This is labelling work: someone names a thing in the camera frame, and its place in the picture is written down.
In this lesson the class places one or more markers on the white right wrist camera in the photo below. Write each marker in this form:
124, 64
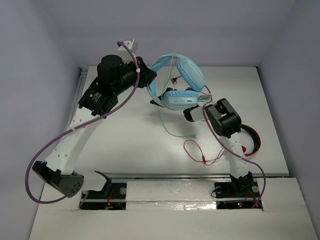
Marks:
174, 80

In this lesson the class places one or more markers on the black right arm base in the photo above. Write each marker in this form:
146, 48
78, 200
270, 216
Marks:
229, 199

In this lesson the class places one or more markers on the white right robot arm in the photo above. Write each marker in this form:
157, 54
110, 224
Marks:
224, 121

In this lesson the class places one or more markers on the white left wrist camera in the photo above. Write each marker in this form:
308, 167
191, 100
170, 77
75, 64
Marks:
126, 49

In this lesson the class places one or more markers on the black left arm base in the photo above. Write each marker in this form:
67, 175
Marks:
111, 197

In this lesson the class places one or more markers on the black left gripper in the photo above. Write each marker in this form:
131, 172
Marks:
142, 72

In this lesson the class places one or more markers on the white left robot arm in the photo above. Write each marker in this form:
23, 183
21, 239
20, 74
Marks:
100, 99

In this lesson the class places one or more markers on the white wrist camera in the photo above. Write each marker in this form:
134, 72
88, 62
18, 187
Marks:
126, 49
174, 80

